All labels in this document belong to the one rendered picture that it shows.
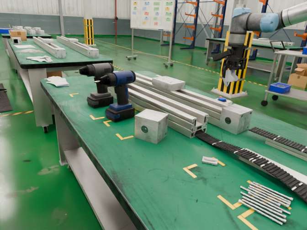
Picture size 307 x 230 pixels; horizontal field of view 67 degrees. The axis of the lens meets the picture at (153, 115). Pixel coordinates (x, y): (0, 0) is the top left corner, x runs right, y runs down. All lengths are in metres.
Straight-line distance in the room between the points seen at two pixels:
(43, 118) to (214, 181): 2.23
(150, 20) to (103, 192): 5.92
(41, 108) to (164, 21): 4.74
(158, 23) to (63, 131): 5.33
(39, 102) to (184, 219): 2.24
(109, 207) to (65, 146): 0.73
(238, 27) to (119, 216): 1.12
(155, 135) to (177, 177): 0.21
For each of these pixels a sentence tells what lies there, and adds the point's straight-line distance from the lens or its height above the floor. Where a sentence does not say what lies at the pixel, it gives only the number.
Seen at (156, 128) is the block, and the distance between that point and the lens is 0.85.
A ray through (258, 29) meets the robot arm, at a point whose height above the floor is 1.20.
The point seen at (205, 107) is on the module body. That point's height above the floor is 0.85.
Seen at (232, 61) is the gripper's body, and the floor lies 1.05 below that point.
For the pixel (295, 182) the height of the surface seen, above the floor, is 0.81.
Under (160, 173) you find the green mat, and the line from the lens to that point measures 0.73.
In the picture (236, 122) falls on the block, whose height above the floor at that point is 0.84.
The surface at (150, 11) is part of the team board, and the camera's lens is 6.97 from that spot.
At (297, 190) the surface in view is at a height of 0.80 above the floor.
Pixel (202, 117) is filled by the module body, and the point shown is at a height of 0.85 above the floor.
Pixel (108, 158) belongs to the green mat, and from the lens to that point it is 0.80.
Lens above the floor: 1.21
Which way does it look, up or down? 22 degrees down
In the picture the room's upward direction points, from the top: 3 degrees clockwise
